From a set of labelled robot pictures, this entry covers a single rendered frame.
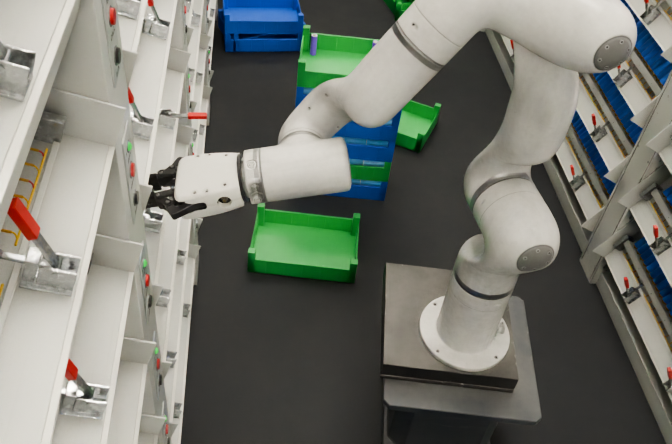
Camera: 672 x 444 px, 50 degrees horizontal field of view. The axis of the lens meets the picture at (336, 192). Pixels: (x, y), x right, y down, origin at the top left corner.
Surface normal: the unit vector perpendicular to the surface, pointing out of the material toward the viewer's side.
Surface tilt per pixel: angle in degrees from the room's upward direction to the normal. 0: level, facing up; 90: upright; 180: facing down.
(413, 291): 0
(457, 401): 0
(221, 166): 12
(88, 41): 90
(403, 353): 0
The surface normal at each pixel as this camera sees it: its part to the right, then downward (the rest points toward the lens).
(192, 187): -0.14, -0.64
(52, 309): 0.40, -0.69
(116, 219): 0.08, 0.68
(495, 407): 0.09, -0.73
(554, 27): -0.41, 0.33
